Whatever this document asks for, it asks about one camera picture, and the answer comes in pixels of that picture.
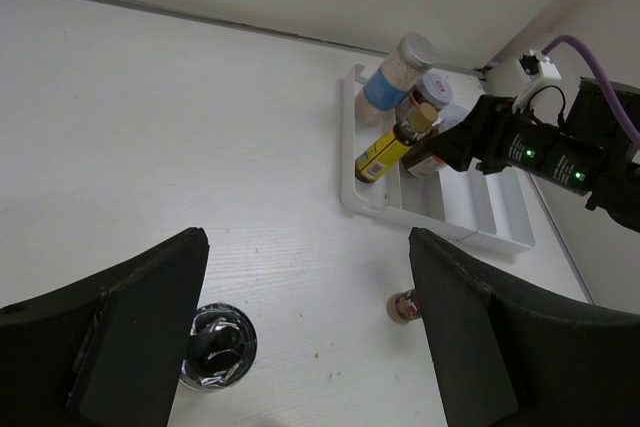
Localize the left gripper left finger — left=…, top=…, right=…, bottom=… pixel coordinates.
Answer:
left=1, top=228, right=209, bottom=426

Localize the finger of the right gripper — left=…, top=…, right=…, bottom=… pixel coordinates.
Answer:
left=424, top=114, right=478, bottom=172

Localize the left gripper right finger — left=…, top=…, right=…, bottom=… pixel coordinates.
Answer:
left=409, top=228, right=639, bottom=426

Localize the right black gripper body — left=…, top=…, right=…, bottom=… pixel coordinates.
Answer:
left=467, top=77, right=639, bottom=197

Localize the red logo dark jar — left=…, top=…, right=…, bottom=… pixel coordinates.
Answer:
left=399, top=105, right=471, bottom=181

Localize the white lid red logo jar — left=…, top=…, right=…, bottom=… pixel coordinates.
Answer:
left=395, top=71, right=453, bottom=121

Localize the yellow label brown cap bottle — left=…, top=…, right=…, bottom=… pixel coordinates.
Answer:
left=354, top=103, right=439, bottom=183

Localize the blue label silver lid jar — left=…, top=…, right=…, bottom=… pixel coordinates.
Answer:
left=355, top=32, right=435, bottom=125

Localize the black lid cream jar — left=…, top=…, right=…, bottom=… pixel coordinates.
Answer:
left=180, top=303, right=258, bottom=393

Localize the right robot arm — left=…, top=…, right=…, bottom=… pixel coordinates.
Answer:
left=413, top=78, right=639, bottom=231

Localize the white divided organizer tray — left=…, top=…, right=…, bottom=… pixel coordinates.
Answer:
left=340, top=64, right=535, bottom=255

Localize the black pepper grinder bottle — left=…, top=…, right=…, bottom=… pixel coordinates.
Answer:
left=386, top=289, right=422, bottom=325

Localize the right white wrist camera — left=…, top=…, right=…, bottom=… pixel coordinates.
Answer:
left=513, top=50, right=562, bottom=112

